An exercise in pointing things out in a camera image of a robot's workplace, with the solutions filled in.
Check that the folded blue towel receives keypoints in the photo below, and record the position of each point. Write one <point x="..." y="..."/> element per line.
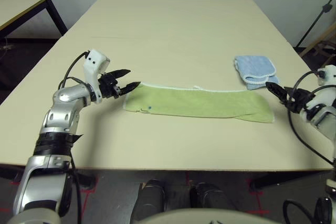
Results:
<point x="254" y="66"/>

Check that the black tripod stand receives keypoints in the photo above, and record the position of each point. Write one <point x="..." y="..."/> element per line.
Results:
<point x="326" y="7"/>

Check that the beige robot torso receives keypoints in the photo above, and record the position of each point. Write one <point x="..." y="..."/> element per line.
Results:
<point x="197" y="217"/>

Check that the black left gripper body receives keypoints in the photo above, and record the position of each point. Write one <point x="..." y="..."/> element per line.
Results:
<point x="109" y="87"/>

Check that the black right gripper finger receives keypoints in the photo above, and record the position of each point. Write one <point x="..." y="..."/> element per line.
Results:
<point x="292" y="90"/>
<point x="278" y="91"/>

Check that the dark robot right foot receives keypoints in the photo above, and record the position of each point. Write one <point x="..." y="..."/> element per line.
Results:
<point x="210" y="195"/>

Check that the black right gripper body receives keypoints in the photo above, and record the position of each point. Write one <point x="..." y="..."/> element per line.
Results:
<point x="299" y="102"/>

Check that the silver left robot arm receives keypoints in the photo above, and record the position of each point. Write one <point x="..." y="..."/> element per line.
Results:
<point x="63" y="108"/>

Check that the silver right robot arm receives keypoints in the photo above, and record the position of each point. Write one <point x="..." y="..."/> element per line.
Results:
<point x="325" y="119"/>

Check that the green towel with white trim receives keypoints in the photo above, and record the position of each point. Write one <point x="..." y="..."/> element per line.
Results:
<point x="197" y="103"/>

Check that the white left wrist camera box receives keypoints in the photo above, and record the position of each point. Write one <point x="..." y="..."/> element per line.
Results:
<point x="93" y="61"/>

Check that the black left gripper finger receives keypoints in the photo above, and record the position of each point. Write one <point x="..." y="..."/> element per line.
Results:
<point x="119" y="73"/>
<point x="130" y="88"/>

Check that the beige side table black frame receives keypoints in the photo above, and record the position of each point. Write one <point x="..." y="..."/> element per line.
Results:
<point x="21" y="6"/>

